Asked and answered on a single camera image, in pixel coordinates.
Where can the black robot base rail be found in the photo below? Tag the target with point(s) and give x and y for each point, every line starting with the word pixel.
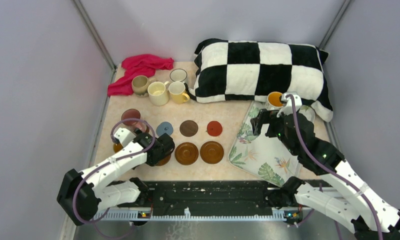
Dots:
pixel 239 198

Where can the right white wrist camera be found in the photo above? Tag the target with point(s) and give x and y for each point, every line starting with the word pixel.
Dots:
pixel 291 104

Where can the blue-grey apple coaster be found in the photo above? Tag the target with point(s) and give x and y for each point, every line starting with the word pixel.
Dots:
pixel 164 128

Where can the white dark-rimmed mug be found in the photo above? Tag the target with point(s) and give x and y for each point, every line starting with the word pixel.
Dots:
pixel 178 75

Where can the yellow ceramic mug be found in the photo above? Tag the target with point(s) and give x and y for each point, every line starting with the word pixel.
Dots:
pixel 178 93

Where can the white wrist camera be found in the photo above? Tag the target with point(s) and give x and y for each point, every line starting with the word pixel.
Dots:
pixel 291 104
pixel 123 136

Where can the red apple coaster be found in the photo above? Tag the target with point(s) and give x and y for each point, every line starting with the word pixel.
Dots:
pixel 214 128

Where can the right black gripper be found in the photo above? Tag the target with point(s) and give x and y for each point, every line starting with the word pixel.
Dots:
pixel 266 116

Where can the blue mug yellow inside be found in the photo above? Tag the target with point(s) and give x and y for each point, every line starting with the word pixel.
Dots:
pixel 117 147

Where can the black white checkered pillow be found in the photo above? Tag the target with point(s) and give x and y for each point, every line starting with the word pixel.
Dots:
pixel 251 70

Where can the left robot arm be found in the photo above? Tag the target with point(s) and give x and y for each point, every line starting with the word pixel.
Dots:
pixel 84 193

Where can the floral white tray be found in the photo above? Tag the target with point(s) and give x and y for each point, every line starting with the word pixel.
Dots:
pixel 264 157

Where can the dark walnut wooden coaster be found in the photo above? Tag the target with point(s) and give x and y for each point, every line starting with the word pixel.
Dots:
pixel 188 128

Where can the amber wooden coaster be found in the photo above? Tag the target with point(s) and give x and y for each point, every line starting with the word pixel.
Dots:
pixel 163 161
pixel 186 153
pixel 211 152

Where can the cream ceramic mug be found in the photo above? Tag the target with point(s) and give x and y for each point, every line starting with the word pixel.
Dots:
pixel 158 93

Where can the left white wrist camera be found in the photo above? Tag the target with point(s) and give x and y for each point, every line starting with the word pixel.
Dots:
pixel 123 136

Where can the beige ceramic mug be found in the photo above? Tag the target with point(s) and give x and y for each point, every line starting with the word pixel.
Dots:
pixel 140 85

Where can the pink mug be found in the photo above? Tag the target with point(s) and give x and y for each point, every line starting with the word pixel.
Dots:
pixel 134 124

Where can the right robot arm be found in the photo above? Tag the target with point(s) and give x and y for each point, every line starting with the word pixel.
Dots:
pixel 361 210

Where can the crumpled pink cloth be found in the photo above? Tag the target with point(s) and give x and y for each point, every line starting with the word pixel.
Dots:
pixel 139 65

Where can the orange cup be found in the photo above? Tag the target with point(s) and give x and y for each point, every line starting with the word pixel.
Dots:
pixel 273 101

